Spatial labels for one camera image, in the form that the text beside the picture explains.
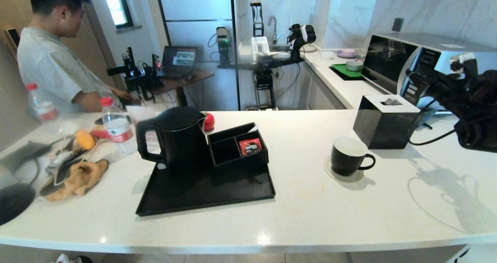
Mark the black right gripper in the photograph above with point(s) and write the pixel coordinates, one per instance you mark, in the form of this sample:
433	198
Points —
456	92

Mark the grey pyramid tea bag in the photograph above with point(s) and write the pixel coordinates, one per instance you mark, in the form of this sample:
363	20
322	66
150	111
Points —
391	101

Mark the black electric kettle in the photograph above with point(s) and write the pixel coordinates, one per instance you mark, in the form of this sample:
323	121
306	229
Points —
182	150

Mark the clear water bottle red cap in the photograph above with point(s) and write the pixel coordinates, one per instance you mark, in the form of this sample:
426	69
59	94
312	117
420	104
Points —
42	108

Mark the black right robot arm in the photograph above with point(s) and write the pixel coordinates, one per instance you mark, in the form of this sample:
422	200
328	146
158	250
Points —
481	115

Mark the silver microwave oven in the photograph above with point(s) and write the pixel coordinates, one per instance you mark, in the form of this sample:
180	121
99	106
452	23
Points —
388	61

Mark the black tissue box white lid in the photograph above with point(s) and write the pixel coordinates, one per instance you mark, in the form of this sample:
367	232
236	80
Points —
380	127

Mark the small grey bowl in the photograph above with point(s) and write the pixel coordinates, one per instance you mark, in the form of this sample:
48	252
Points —
352	65

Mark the purple plate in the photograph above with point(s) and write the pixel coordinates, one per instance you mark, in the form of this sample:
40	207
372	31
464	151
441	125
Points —
346	54

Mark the black tray under mat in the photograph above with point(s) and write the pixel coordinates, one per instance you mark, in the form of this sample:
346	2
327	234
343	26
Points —
341	76

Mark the green mat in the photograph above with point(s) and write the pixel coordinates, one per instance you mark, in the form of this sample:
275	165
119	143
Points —
341	69

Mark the small white bowl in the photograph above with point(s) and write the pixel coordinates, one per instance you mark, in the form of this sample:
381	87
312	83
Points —
327	55

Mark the white kitchen cabinet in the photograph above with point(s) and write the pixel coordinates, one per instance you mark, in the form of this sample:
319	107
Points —
322	94

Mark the black mug white inside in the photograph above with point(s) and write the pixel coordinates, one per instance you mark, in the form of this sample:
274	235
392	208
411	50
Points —
345	164

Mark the round clear coaster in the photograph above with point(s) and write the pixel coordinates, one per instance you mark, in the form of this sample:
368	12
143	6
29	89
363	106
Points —
351	179

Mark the black centre stand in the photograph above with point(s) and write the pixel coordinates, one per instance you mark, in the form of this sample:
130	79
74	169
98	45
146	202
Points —
264	84

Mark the chrome kitchen faucet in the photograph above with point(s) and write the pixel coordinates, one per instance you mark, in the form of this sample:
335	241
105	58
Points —
273	25

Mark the translucent white box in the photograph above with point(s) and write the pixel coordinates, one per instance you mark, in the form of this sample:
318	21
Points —
259	45

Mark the red instant coffee sachet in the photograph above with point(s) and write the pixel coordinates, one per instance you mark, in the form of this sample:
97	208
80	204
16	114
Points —
249	146

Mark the black compartment organizer box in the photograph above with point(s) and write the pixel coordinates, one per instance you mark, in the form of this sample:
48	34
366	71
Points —
240	164

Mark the black device with green light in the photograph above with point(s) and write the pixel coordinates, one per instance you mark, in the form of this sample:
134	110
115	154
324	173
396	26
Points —
222	42

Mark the red strawberry shaped ornament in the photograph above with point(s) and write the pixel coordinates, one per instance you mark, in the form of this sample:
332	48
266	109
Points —
209	122

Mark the brown wooden desk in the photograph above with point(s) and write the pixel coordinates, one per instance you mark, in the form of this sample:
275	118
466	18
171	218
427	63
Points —
198	78

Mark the black computer mouse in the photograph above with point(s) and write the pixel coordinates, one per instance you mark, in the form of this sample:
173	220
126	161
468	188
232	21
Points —
190	77

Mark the black rectangular serving tray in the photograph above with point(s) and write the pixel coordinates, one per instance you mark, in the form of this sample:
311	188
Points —
217	195

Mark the grey white refrigerator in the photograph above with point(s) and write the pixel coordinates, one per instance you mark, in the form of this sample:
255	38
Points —
194	7

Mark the black open laptop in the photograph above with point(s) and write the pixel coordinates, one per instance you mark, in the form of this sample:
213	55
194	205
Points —
178	60

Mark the clear water bottle red label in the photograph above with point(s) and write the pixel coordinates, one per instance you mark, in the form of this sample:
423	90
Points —
116	131

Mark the dark framed window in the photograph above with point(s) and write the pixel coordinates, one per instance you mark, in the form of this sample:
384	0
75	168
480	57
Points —
116	5

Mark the red mesh pouch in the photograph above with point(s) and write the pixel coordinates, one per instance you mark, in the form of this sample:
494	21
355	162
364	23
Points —
100	133

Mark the orange oval toy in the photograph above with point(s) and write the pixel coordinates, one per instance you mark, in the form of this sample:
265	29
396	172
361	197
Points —
85	140

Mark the man in grey shirt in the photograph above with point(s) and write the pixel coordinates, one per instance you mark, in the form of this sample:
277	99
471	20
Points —
50	69

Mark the white red shoe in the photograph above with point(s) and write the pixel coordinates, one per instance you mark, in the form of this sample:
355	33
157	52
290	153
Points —
64	258

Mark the black round kettle base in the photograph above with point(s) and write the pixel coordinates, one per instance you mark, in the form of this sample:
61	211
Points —
15	205

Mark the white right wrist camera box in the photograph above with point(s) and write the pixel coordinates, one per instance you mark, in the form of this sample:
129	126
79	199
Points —
462	61

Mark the dark wall socket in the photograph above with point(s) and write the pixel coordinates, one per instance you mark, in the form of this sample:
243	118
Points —
397	24

